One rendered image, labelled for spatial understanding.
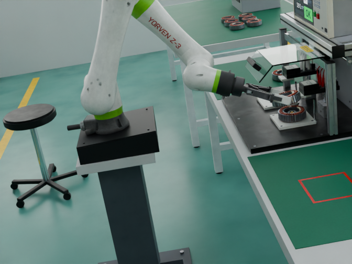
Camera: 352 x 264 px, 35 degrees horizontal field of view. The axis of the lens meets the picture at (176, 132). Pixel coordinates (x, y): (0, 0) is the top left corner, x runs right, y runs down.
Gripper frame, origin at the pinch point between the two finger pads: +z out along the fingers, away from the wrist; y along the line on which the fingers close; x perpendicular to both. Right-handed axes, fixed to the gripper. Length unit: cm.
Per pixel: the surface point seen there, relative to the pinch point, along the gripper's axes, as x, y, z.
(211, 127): -48, -126, -20
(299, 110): -5.3, -9.7, 8.6
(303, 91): 2.7, -8.4, 7.7
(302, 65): 10.4, -35.0, 9.1
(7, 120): -72, -118, -147
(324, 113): -4.0, -9.9, 18.7
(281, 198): -25, 45, 1
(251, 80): -7, -76, -8
